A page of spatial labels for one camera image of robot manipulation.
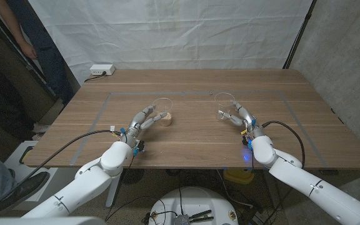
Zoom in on brown sugar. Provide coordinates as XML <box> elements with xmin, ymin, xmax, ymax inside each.
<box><xmin>158</xmin><ymin>112</ymin><xmax>172</xmax><ymax>127</ymax></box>

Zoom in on grey table leg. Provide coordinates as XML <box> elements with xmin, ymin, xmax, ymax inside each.
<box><xmin>262</xmin><ymin>170</ymin><xmax>283</xmax><ymax>211</ymax></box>

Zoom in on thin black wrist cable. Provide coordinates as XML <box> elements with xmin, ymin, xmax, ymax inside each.
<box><xmin>104</xmin><ymin>154</ymin><xmax>136</xmax><ymax>221</ymax></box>
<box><xmin>250</xmin><ymin>149</ymin><xmax>261</xmax><ymax>176</ymax></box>

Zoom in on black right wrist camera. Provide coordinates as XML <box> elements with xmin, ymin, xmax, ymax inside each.
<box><xmin>241</xmin><ymin>129</ymin><xmax>254</xmax><ymax>151</ymax></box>

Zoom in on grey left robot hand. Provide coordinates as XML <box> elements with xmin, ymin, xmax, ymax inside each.
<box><xmin>119</xmin><ymin>104</ymin><xmax>169</xmax><ymax>148</ymax></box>

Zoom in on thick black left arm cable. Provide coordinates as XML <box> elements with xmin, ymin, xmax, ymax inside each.
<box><xmin>0</xmin><ymin>129</ymin><xmax>123</xmax><ymax>218</ymax></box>

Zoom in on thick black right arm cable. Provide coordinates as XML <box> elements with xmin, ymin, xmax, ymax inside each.
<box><xmin>261</xmin><ymin>120</ymin><xmax>306</xmax><ymax>225</ymax></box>

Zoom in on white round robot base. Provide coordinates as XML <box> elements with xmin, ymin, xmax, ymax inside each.
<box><xmin>148</xmin><ymin>186</ymin><xmax>239</xmax><ymax>225</ymax></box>

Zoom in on clear plastic cup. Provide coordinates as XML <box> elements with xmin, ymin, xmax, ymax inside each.
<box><xmin>151</xmin><ymin>97</ymin><xmax>174</xmax><ymax>128</ymax></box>
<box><xmin>214</xmin><ymin>92</ymin><xmax>236</xmax><ymax>122</ymax></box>

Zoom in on white backdrop sheet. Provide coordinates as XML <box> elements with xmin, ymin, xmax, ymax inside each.
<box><xmin>28</xmin><ymin>0</ymin><xmax>314</xmax><ymax>85</ymax></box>

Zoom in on black cable on base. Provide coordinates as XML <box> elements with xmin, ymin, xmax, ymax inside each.
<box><xmin>177</xmin><ymin>174</ymin><xmax>184</xmax><ymax>216</ymax></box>

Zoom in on white power strip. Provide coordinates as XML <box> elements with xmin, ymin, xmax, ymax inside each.
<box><xmin>89</xmin><ymin>64</ymin><xmax>116</xmax><ymax>76</ymax></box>

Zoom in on thin black left wrist cable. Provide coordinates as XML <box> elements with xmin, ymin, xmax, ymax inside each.
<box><xmin>104</xmin><ymin>154</ymin><xmax>136</xmax><ymax>221</ymax></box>

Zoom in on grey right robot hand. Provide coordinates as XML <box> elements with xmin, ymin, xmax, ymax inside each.
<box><xmin>219</xmin><ymin>101</ymin><xmax>266</xmax><ymax>139</ymax></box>

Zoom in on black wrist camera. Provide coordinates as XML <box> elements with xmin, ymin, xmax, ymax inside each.
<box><xmin>132</xmin><ymin>139</ymin><xmax>146</xmax><ymax>156</ymax></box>
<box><xmin>241</xmin><ymin>129</ymin><xmax>254</xmax><ymax>151</ymax></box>

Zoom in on white robot torso edge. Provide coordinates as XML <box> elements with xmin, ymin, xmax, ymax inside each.
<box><xmin>0</xmin><ymin>216</ymin><xmax>108</xmax><ymax>225</ymax></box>

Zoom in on black round floor fan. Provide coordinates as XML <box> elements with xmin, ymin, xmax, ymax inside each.
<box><xmin>120</xmin><ymin>169</ymin><xmax>145</xmax><ymax>185</ymax></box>

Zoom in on standing person in blue jeans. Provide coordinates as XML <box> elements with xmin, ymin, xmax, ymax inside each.
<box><xmin>0</xmin><ymin>0</ymin><xmax>76</xmax><ymax>106</ymax></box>

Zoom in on grey tape outline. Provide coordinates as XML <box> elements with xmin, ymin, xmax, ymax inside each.
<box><xmin>70</xmin><ymin>90</ymin><xmax>329</xmax><ymax>168</ymax></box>

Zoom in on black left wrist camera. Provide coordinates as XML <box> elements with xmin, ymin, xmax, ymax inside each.
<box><xmin>132</xmin><ymin>139</ymin><xmax>146</xmax><ymax>156</ymax></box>

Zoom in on white floor board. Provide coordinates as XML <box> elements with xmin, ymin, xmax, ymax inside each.
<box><xmin>4</xmin><ymin>139</ymin><xmax>59</xmax><ymax>201</ymax></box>

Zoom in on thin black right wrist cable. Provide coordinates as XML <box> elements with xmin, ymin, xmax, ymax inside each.
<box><xmin>250</xmin><ymin>149</ymin><xmax>261</xmax><ymax>176</ymax></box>

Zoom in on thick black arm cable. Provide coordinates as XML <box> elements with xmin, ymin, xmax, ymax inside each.
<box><xmin>0</xmin><ymin>129</ymin><xmax>123</xmax><ymax>218</ymax></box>
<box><xmin>261</xmin><ymin>120</ymin><xmax>306</xmax><ymax>225</ymax></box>

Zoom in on black backdrop stand pole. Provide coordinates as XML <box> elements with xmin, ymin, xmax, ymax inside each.
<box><xmin>281</xmin><ymin>0</ymin><xmax>319</xmax><ymax>70</ymax></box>

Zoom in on seated person in dark trousers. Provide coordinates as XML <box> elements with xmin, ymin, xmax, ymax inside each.
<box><xmin>0</xmin><ymin>27</ymin><xmax>51</xmax><ymax>141</ymax></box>

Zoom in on black clips on base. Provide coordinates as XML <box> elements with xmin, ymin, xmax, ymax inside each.
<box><xmin>188</xmin><ymin>209</ymin><xmax>214</xmax><ymax>223</ymax></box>

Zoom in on black power strip cord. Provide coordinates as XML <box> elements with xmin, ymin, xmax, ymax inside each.
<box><xmin>84</xmin><ymin>72</ymin><xmax>108</xmax><ymax>83</ymax></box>

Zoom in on small grey box on base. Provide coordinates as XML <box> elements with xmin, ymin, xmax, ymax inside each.
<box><xmin>174</xmin><ymin>214</ymin><xmax>191</xmax><ymax>225</ymax></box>

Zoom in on white table leg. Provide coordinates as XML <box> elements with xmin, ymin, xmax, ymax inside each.
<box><xmin>105</xmin><ymin>176</ymin><xmax>121</xmax><ymax>208</ymax></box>

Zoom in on yellow box under table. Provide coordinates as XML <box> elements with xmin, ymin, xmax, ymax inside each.
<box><xmin>222</xmin><ymin>167</ymin><xmax>256</xmax><ymax>184</ymax></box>

